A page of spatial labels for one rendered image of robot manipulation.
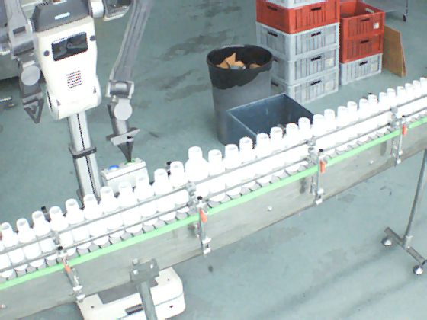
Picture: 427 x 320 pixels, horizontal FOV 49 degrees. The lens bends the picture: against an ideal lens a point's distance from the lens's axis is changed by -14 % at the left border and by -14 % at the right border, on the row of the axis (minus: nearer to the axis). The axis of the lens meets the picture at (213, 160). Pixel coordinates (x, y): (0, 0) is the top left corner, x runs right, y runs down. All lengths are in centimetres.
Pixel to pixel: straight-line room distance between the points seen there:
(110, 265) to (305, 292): 136
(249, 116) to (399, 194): 143
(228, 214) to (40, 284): 67
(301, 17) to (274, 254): 186
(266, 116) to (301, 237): 89
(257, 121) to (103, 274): 111
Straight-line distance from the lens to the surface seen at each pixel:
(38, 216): 154
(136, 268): 169
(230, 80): 344
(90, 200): 155
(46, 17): 195
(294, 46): 400
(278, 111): 246
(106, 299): 245
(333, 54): 438
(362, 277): 285
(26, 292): 163
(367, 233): 311
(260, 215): 182
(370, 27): 475
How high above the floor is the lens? 208
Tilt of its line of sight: 35 degrees down
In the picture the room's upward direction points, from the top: 3 degrees counter-clockwise
